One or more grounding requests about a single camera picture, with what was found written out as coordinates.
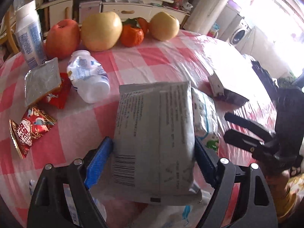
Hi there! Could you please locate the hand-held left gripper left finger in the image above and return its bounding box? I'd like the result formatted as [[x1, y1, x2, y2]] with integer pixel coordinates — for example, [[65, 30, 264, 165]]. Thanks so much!
[[27, 136, 114, 228]]

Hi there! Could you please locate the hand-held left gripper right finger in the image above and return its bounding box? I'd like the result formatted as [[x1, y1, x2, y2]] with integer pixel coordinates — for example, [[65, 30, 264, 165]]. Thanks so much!
[[195, 138, 279, 228]]

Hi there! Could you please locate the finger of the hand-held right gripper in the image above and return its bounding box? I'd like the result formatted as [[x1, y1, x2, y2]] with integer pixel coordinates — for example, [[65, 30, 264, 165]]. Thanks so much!
[[224, 112, 276, 139], [223, 129, 279, 154]]

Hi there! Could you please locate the white and dark purple packet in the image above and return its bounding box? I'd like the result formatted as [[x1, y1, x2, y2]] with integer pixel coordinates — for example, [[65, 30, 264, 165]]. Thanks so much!
[[208, 70, 249, 107]]

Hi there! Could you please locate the grey wet wipes packet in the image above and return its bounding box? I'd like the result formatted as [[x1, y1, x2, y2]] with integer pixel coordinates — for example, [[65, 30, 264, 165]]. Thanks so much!
[[90, 81, 202, 206]]

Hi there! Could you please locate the person's right hand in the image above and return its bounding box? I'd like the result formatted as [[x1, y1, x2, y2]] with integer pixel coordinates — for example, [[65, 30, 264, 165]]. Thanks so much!
[[265, 167, 291, 203]]

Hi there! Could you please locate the white blue tissue pack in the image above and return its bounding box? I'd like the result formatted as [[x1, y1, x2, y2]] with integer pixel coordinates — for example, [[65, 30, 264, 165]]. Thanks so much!
[[191, 87, 220, 155]]

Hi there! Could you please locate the dark cloth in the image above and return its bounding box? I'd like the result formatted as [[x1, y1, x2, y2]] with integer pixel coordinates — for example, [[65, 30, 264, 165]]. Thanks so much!
[[251, 61, 279, 94]]

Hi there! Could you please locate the red gold patterned wrapper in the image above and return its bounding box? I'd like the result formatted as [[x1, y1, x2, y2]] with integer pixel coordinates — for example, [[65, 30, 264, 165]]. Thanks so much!
[[9, 106, 57, 159]]

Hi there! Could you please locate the crushed white plastic bottle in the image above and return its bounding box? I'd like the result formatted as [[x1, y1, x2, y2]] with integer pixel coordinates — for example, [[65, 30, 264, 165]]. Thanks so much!
[[67, 50, 111, 104]]

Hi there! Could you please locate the white washing machine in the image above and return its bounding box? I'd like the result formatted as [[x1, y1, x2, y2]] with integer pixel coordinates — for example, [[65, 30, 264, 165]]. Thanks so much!
[[229, 19, 252, 47]]

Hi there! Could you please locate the silver foil wrapper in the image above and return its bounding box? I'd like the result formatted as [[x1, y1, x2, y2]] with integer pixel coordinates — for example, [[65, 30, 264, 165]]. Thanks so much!
[[24, 57, 62, 107]]

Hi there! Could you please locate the pink checkered tablecloth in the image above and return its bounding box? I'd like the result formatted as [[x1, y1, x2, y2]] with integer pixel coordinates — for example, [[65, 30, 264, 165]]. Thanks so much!
[[0, 30, 278, 228]]

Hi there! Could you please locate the small yellow pear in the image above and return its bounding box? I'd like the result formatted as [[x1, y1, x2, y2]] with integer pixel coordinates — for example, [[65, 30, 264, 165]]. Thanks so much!
[[149, 11, 180, 41]]

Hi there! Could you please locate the red apple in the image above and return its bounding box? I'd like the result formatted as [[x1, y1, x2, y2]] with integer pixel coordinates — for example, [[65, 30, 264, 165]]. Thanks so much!
[[46, 19, 81, 60]]

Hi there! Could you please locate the tangerine with green leaf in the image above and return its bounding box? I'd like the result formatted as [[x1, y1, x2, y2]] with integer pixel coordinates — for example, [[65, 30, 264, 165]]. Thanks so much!
[[119, 18, 144, 47]]

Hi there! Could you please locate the large yellow pear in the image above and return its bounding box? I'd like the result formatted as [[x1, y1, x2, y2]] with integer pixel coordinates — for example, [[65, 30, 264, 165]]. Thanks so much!
[[80, 11, 123, 52]]

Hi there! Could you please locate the white blue milk carton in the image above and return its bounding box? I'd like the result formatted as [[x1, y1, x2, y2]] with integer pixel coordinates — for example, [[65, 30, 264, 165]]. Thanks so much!
[[14, 0, 48, 70]]

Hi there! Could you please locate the wooden chair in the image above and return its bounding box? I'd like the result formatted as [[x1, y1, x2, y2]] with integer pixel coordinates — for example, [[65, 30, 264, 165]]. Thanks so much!
[[0, 11, 21, 55]]

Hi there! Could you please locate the white sideboard cabinet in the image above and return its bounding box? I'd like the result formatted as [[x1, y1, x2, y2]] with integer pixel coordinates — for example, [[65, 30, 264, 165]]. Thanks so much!
[[39, 0, 190, 29]]

